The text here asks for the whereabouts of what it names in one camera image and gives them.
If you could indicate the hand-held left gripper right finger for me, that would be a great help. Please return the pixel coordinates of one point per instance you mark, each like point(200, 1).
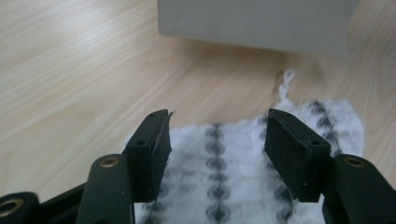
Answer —
point(295, 158)

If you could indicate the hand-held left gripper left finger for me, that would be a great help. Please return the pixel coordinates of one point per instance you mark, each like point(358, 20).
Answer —
point(149, 158)

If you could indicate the white black patterned cloth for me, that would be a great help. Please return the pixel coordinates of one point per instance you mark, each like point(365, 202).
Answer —
point(236, 161)

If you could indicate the grey expandable divider rack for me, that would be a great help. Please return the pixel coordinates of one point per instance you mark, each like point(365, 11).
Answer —
point(255, 25)

